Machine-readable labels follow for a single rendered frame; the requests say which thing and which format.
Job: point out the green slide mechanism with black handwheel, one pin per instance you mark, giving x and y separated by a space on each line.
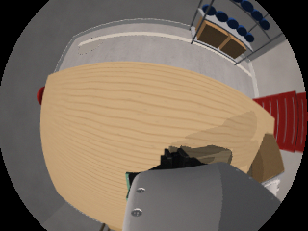
175 164

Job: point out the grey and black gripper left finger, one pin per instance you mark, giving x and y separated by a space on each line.
164 164

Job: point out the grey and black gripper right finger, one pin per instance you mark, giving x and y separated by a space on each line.
186 161

